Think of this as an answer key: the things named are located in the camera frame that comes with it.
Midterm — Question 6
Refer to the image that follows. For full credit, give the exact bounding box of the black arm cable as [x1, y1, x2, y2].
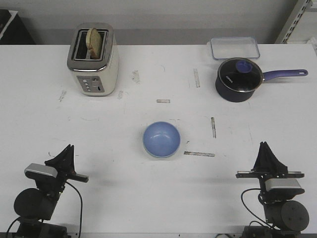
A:
[241, 188, 275, 230]
[64, 182, 84, 236]

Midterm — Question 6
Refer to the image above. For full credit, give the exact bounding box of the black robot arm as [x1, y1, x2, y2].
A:
[5, 144, 89, 238]
[236, 142, 310, 238]

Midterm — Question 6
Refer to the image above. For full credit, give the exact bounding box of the toast slice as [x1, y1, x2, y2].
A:
[85, 28, 103, 60]

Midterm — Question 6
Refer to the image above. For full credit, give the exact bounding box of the glass pot lid blue knob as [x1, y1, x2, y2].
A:
[218, 58, 264, 92]

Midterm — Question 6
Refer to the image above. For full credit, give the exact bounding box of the white slotted shelf rack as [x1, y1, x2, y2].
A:
[274, 0, 317, 44]

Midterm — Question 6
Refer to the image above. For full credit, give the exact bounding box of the dark blue saucepan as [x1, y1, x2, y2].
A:
[215, 58, 308, 103]

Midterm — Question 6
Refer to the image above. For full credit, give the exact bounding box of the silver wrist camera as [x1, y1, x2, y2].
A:
[24, 163, 58, 178]
[264, 178, 305, 195]

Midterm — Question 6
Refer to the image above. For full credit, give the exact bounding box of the clear plastic food container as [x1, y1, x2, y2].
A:
[209, 37, 260, 60]

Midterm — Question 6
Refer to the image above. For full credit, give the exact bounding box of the green bowl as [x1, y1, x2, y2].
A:
[145, 150, 178, 161]

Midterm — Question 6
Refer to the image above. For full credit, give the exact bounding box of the blue bowl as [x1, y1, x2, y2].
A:
[143, 121, 181, 156]

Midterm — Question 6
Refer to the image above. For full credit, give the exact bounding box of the cream and chrome toaster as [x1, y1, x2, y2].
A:
[67, 23, 119, 97]

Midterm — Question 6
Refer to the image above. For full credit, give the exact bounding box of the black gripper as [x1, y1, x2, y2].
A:
[235, 142, 305, 183]
[45, 144, 89, 183]

